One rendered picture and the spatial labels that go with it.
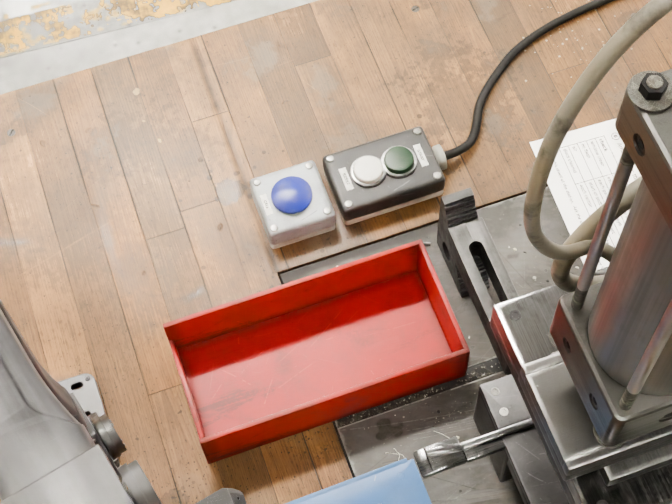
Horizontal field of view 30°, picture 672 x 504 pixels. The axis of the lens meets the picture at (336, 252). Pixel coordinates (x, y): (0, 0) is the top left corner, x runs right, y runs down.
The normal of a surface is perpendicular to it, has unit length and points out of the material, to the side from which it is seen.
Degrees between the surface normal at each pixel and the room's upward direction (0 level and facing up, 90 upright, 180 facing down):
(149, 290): 0
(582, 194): 1
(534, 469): 0
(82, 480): 19
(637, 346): 90
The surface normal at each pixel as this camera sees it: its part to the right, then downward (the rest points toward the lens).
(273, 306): 0.33, 0.84
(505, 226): -0.03, -0.45
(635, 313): -0.74, 0.61
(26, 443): 0.15, -0.18
